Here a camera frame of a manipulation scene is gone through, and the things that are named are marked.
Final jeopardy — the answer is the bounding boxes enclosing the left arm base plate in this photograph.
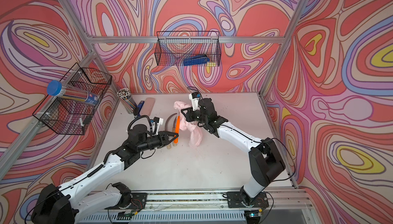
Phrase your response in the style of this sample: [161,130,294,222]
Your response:
[106,192,147,211]

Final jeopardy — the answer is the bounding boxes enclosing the black wire basket back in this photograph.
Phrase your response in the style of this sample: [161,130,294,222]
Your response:
[155,30,222,67]

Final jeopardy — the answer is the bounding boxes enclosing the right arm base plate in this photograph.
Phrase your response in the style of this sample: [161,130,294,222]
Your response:
[223,191,269,210]

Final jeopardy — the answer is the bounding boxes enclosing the black wire basket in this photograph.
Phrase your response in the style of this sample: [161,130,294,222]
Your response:
[32,63,112,136]
[155,30,222,67]

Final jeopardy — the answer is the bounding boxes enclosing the pink rag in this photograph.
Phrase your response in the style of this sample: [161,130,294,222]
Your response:
[174,101,203,149]

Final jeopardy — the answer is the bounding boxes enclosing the black wire basket left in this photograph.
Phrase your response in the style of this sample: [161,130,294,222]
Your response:
[32,63,112,136]

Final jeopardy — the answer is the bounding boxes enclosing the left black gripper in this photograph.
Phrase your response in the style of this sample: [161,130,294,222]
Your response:
[136,131,179,154]

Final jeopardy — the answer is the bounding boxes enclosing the wooden handled sickle left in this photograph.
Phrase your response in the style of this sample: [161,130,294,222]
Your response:
[165,113,176,149]

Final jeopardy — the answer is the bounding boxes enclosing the orange handled sickle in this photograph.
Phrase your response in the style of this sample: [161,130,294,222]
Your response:
[174,115,180,146]

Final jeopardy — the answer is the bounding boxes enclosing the aluminium rail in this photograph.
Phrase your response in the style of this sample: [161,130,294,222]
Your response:
[82,187,321,224]

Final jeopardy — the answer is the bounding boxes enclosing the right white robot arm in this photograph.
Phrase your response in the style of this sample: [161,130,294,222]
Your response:
[181,93,286,199]

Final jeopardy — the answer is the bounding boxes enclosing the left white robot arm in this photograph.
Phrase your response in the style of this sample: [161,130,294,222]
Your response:
[29,124,179,224]

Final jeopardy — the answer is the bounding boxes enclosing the pink case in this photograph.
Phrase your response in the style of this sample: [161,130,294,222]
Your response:
[140,98,156,116]

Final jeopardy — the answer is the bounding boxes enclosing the cup of pencils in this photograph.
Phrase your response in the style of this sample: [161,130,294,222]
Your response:
[117,88,137,114]

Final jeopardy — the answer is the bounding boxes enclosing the clear tube blue cap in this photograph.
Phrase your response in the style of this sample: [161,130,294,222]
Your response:
[47,80,99,106]

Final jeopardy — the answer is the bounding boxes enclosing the blue tool in basket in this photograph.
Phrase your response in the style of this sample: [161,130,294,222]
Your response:
[183,55,210,66]

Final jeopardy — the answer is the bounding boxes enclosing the blue stapler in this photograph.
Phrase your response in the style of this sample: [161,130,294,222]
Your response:
[133,101,145,119]

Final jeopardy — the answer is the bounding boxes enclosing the yellow item in basket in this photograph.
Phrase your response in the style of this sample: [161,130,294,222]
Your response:
[206,62,217,67]

